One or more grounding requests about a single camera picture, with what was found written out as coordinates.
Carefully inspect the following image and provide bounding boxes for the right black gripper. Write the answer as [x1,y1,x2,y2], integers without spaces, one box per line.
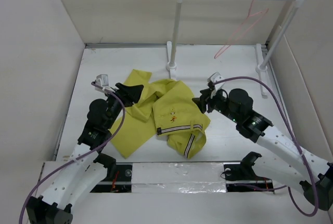
[191,87,240,124]

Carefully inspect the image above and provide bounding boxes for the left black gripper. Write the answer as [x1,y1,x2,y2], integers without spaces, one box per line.
[104,83,142,129]

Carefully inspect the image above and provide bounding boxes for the yellow-green trousers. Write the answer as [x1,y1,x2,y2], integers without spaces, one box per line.
[110,70,210,159]

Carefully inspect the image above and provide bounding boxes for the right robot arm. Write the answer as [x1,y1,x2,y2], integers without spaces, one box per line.
[193,88,332,211]

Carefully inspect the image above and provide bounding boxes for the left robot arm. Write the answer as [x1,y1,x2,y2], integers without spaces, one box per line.
[24,81,144,223]

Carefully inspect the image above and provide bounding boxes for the white metal clothes rack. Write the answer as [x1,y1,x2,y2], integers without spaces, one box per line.
[166,0,305,83]

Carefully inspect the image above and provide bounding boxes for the silver tape strip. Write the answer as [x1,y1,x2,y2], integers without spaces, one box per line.
[131,162,227,194]

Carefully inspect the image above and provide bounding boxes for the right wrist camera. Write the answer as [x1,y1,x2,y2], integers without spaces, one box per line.
[207,72,224,90]

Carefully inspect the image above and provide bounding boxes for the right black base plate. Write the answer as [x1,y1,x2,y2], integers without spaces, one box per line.
[220,163,274,192]

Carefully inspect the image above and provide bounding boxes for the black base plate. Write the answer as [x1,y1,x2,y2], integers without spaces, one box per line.
[91,163,133,193]
[220,163,274,192]

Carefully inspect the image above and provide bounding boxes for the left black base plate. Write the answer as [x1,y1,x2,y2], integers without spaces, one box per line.
[91,163,133,193]

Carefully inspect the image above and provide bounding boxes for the pink wire hanger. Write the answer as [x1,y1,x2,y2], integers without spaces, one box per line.
[214,0,269,59]

